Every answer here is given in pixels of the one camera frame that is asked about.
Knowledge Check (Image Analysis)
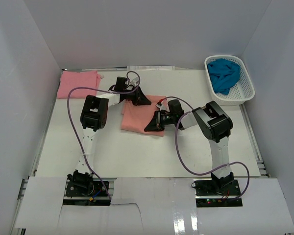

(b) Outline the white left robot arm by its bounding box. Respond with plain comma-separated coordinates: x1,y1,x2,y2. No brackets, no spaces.
67,71,151,192

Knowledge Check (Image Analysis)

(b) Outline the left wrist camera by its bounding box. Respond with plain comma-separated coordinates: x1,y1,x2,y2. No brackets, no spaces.
130,77,140,87

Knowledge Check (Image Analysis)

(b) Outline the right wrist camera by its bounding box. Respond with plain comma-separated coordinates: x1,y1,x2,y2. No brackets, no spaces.
156,99,167,111

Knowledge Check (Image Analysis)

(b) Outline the folded pink t shirt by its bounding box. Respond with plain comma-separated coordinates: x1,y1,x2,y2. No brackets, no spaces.
57,70,101,99

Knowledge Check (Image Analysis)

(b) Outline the white plastic basket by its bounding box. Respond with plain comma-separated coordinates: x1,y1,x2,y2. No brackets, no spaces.
204,55,255,106

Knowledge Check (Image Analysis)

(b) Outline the blue t shirt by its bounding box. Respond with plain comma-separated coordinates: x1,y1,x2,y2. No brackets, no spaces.
207,58,241,95

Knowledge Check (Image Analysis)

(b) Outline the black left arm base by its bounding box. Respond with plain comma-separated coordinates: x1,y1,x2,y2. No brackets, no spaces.
63,181,111,206

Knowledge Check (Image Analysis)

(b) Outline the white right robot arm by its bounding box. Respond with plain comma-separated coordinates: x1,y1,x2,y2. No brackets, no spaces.
144,99,234,192

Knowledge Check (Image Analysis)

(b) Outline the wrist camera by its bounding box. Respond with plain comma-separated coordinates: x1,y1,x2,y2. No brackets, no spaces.
130,77,140,87
156,99,167,111

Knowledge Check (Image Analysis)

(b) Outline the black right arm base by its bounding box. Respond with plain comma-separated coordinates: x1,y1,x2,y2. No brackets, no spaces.
191,180,243,208

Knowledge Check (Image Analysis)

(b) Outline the salmon orange t shirt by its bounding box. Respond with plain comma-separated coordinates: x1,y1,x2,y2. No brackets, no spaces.
121,95,165,135

